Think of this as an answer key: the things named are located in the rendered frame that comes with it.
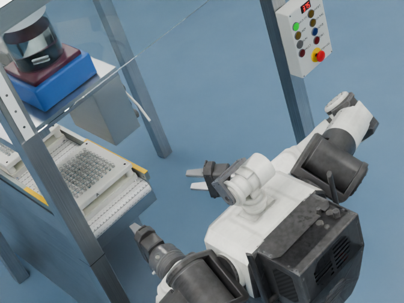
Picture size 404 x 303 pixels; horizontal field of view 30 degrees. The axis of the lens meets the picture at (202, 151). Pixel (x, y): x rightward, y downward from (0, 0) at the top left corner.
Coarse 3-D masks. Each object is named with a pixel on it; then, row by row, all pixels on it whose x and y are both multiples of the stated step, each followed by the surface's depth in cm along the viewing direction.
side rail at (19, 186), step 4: (0, 172) 265; (4, 172) 265; (0, 176) 267; (4, 176) 263; (8, 176) 262; (8, 180) 262; (12, 180) 260; (16, 180) 259; (12, 184) 261; (16, 184) 257; (20, 184) 257; (16, 188) 261; (20, 188) 256; (24, 188) 254; (24, 192) 256; (28, 196) 255; (32, 196) 251; (36, 200) 251; (40, 204) 251; (44, 204) 246; (48, 208) 246
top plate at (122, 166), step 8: (88, 144) 257; (72, 152) 256; (96, 152) 252; (104, 152) 251; (64, 160) 254; (112, 160) 247; (120, 160) 246; (64, 168) 250; (112, 168) 243; (120, 168) 242; (128, 168) 243; (88, 176) 244; (104, 176) 242; (112, 176) 240; (120, 176) 242; (72, 184) 243; (80, 184) 242; (96, 184) 240; (104, 184) 239; (88, 192) 238; (96, 192) 237; (80, 200) 236; (88, 200) 236; (80, 208) 234
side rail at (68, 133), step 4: (64, 128) 275; (64, 132) 274; (68, 132) 272; (72, 132) 271; (68, 136) 274; (72, 136) 270; (76, 136) 269; (80, 136) 268; (72, 140) 273; (76, 140) 269; (80, 140) 267; (80, 144) 270; (132, 168) 247; (136, 172) 246; (140, 172) 244; (140, 176) 246; (144, 176) 244; (148, 176) 244
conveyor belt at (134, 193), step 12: (60, 144) 274; (72, 144) 272; (60, 156) 269; (24, 180) 264; (144, 180) 246; (132, 192) 243; (144, 192) 245; (108, 204) 242; (120, 204) 241; (132, 204) 243; (96, 216) 239; (108, 216) 239; (120, 216) 241; (96, 228) 236
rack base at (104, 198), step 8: (136, 176) 247; (112, 184) 245; (120, 184) 244; (128, 184) 245; (104, 192) 243; (112, 192) 242; (120, 192) 244; (96, 200) 241; (104, 200) 240; (88, 208) 239; (96, 208) 239; (88, 216) 238
